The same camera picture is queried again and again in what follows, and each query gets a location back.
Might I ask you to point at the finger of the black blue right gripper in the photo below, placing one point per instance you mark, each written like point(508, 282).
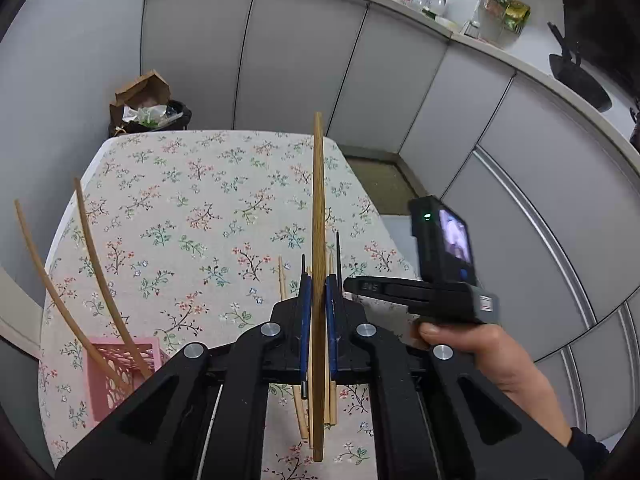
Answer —
point(434, 414)

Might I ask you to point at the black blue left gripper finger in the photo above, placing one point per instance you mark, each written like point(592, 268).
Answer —
point(203, 414)

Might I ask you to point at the person's right hand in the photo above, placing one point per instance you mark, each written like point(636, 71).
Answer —
point(508, 366)

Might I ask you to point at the pink plastic basket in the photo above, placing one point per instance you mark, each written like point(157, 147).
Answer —
point(103, 393)

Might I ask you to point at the floral tablecloth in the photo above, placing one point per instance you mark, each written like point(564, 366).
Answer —
point(189, 228)

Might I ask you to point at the black wok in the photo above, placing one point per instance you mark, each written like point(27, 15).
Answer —
point(566, 69)

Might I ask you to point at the green snack packets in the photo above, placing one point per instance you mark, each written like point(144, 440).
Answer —
point(511, 14)

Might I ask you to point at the black trash bin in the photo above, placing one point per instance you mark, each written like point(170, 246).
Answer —
point(174, 115)

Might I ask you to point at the brown cardboard box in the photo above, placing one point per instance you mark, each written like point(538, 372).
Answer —
point(146, 90)

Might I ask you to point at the camera with screen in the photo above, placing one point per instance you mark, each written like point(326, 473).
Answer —
point(442, 241)

